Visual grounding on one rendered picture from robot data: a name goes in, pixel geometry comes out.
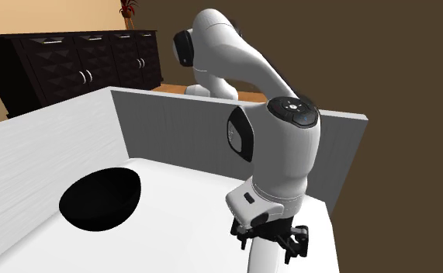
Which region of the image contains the black bowl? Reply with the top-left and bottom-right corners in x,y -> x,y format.
58,167 -> 142,233

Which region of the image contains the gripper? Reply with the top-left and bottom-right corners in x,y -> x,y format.
230,214 -> 310,265

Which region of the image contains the potted plant on stand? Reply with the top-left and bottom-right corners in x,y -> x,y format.
119,0 -> 140,31

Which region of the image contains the white table with raised panels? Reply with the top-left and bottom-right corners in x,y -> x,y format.
0,85 -> 369,273

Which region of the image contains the white rounded cylinder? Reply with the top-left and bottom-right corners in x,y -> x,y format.
246,233 -> 287,273

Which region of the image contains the black sideboard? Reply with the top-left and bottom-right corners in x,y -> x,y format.
0,29 -> 164,119

